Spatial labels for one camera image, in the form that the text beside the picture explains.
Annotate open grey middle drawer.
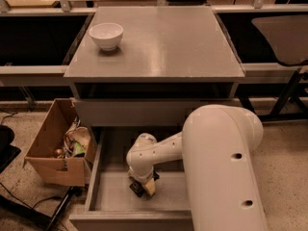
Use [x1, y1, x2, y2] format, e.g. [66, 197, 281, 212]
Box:
[69, 127, 193, 231]

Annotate black chair base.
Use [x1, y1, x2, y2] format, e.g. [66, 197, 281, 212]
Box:
[0, 125, 21, 173]

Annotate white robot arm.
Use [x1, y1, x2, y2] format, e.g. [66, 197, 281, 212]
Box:
[126, 105, 269, 231]

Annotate closed grey top drawer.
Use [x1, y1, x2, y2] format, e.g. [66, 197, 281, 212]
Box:
[72, 97, 233, 127]

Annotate green packet in box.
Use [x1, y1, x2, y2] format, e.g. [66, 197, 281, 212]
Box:
[73, 141, 85, 157]

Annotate white ceramic bowl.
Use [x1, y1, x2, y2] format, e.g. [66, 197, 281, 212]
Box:
[89, 23, 124, 51]

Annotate black table leg stand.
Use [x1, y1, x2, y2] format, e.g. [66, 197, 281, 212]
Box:
[236, 67, 308, 121]

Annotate black floor cable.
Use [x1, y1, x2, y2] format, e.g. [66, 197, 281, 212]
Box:
[0, 181, 64, 214]

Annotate brown cardboard box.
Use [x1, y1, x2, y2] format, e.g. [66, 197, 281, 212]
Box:
[25, 99, 96, 187]

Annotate dark rxbar chocolate wrapper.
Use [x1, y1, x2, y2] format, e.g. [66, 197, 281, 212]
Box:
[130, 172, 160, 197]

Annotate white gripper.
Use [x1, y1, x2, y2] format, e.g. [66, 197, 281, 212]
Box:
[128, 168, 156, 196]

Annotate grey drawer cabinet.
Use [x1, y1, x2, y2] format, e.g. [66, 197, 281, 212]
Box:
[64, 6, 246, 231]

